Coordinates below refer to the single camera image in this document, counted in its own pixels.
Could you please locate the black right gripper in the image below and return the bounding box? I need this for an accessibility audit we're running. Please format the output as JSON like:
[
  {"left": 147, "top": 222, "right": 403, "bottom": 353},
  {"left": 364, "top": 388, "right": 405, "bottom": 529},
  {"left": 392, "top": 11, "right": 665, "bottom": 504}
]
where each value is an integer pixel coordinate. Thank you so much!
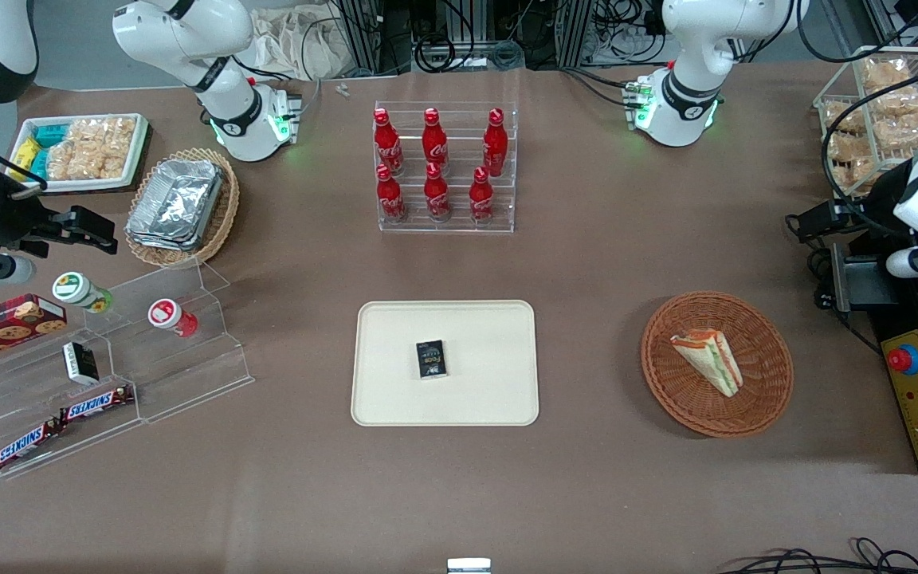
[{"left": 0, "top": 191, "right": 118, "bottom": 258}]

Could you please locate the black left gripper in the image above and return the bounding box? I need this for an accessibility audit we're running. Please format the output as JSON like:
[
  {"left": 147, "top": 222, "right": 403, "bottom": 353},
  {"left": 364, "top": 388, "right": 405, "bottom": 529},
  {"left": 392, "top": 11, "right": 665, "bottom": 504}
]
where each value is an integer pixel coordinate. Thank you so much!
[{"left": 786, "top": 159, "right": 910, "bottom": 240}]

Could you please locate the triangle sandwich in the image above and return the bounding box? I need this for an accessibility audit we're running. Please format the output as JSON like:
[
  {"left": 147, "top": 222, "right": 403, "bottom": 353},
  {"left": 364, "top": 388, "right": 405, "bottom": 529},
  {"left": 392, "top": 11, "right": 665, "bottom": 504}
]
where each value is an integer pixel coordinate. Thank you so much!
[{"left": 670, "top": 328, "right": 744, "bottom": 398}]

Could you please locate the white rectangular snack tray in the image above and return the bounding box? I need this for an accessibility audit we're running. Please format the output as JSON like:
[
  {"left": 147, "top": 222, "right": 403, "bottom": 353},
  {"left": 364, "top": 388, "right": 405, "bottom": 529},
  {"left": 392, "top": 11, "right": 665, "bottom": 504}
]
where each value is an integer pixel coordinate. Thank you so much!
[{"left": 9, "top": 113, "right": 151, "bottom": 195}]

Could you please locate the aluminium foil tray stack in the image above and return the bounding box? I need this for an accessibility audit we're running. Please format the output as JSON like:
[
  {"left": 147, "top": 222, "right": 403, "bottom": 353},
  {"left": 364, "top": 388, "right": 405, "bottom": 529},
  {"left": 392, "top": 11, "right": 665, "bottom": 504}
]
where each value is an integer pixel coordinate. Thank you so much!
[{"left": 126, "top": 158, "right": 225, "bottom": 252}]

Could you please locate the light wicker basket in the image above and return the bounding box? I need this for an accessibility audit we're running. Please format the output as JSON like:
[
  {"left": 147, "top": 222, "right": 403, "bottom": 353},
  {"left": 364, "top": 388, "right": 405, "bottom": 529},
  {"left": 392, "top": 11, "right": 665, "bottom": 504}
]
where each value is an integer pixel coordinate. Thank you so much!
[{"left": 124, "top": 147, "right": 241, "bottom": 268}]

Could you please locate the brown wicker basket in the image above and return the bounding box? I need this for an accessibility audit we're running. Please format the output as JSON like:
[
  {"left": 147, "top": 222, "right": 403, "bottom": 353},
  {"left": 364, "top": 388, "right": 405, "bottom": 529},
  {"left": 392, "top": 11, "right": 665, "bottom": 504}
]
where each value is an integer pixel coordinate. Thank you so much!
[{"left": 641, "top": 291, "right": 794, "bottom": 438}]

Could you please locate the beige plastic tray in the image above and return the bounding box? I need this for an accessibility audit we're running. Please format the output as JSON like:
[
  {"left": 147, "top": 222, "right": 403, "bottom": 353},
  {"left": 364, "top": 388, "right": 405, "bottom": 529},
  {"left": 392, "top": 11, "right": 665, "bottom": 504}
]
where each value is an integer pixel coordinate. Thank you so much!
[{"left": 351, "top": 300, "right": 540, "bottom": 427}]

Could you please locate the green sunflower lid cup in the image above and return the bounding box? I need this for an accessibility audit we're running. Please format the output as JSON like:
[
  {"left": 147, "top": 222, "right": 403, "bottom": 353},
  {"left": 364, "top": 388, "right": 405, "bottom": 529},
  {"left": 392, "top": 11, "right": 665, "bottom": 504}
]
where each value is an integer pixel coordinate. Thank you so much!
[{"left": 52, "top": 271, "right": 114, "bottom": 313}]

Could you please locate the clear rice cracker bag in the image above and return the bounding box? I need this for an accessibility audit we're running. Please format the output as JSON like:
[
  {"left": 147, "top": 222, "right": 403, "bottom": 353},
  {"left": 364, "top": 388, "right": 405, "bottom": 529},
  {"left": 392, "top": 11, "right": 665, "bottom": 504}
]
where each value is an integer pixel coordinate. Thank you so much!
[
  {"left": 45, "top": 120, "right": 101, "bottom": 180},
  {"left": 96, "top": 118, "right": 138, "bottom": 178},
  {"left": 877, "top": 112, "right": 918, "bottom": 152},
  {"left": 824, "top": 100, "right": 866, "bottom": 135},
  {"left": 861, "top": 57, "right": 910, "bottom": 90},
  {"left": 873, "top": 86, "right": 918, "bottom": 120},
  {"left": 826, "top": 132, "right": 878, "bottom": 192}
]

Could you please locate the red tartan cookie box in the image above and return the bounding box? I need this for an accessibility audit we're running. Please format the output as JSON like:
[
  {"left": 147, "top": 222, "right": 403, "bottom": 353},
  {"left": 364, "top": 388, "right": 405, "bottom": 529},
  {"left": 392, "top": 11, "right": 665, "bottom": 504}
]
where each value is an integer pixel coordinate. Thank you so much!
[{"left": 0, "top": 293, "right": 68, "bottom": 369}]

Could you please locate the red strawberry lid cup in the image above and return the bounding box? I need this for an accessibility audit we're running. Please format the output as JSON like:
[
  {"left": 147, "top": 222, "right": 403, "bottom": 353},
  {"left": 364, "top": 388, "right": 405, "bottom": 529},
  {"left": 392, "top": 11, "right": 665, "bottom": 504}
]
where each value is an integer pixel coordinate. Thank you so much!
[{"left": 147, "top": 298, "right": 199, "bottom": 338}]

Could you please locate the small black white box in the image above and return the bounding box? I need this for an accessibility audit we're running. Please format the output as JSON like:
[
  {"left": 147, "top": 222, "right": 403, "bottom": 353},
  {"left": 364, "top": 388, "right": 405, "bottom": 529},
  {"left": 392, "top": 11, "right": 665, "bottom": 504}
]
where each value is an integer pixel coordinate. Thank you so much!
[{"left": 62, "top": 341, "right": 100, "bottom": 385}]

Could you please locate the Snickers chocolate bar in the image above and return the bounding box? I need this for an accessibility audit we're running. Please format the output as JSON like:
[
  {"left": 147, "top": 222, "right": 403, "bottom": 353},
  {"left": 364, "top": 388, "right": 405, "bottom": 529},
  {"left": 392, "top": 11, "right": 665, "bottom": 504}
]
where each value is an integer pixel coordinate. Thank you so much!
[
  {"left": 58, "top": 385, "right": 135, "bottom": 424},
  {"left": 0, "top": 419, "right": 62, "bottom": 472}
]

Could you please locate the cream cloth bag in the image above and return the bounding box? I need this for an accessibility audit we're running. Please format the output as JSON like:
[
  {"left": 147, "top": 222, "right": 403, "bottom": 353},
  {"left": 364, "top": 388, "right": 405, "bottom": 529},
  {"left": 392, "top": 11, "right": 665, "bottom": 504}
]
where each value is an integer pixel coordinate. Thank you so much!
[{"left": 256, "top": 8, "right": 348, "bottom": 81}]

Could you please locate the red cola bottle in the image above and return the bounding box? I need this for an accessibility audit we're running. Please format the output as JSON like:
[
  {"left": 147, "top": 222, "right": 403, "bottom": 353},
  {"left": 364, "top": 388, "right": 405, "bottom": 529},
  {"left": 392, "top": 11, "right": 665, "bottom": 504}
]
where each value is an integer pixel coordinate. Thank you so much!
[
  {"left": 469, "top": 166, "right": 496, "bottom": 226},
  {"left": 482, "top": 108, "right": 509, "bottom": 178},
  {"left": 374, "top": 108, "right": 404, "bottom": 176},
  {"left": 423, "top": 162, "right": 452, "bottom": 222},
  {"left": 375, "top": 164, "right": 407, "bottom": 224},
  {"left": 422, "top": 108, "right": 450, "bottom": 172}
]

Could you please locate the clear acrylic bottle rack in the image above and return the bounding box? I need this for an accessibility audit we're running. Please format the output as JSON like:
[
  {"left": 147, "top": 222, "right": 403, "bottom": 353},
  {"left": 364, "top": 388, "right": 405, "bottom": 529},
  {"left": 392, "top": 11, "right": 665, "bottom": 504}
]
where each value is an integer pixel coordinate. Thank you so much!
[{"left": 374, "top": 100, "right": 519, "bottom": 234}]

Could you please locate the small black printed packet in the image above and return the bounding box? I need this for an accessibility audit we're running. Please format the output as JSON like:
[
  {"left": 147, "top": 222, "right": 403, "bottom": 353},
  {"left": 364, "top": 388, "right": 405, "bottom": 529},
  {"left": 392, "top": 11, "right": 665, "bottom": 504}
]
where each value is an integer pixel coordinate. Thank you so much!
[{"left": 415, "top": 340, "right": 449, "bottom": 379}]

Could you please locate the grey metal bracket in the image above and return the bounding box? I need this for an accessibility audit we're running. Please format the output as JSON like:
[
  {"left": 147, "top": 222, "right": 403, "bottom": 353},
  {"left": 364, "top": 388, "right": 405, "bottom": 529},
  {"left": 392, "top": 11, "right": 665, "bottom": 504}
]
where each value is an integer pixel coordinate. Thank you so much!
[{"left": 830, "top": 254, "right": 900, "bottom": 313}]

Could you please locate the white wire rack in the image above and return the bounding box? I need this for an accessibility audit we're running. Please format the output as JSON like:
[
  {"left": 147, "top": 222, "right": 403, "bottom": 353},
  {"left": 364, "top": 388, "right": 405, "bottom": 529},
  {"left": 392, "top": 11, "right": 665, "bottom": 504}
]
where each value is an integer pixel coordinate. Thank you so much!
[{"left": 814, "top": 45, "right": 918, "bottom": 196}]

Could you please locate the aluminium frame post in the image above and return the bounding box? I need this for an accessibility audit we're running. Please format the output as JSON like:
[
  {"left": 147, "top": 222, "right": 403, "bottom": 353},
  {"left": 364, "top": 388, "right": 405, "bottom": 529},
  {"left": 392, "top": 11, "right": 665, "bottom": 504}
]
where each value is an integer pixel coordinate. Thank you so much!
[
  {"left": 339, "top": 0, "right": 384, "bottom": 74},
  {"left": 559, "top": 0, "right": 595, "bottom": 69}
]

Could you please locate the black cable bundle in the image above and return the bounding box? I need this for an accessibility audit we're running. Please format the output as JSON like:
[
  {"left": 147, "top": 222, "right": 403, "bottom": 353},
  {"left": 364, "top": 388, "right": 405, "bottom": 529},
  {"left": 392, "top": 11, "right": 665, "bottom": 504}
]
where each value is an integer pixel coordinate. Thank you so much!
[{"left": 718, "top": 538, "right": 918, "bottom": 574}]

